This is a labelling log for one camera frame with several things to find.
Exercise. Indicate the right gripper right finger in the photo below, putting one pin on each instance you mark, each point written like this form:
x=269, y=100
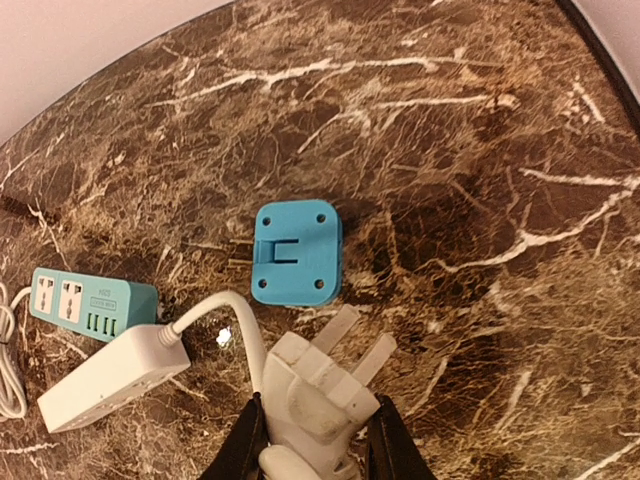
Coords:
x=391, y=451

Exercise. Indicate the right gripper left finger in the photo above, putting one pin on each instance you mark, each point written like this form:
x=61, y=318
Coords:
x=237, y=458

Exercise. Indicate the light blue plug adapter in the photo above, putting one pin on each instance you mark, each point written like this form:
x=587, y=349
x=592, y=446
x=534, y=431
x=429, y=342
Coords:
x=297, y=254

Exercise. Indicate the white power strip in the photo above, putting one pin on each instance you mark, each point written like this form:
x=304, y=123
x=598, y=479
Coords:
x=132, y=364

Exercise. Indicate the teal power strip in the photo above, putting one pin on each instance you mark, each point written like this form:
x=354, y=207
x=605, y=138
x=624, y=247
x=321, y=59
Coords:
x=97, y=307

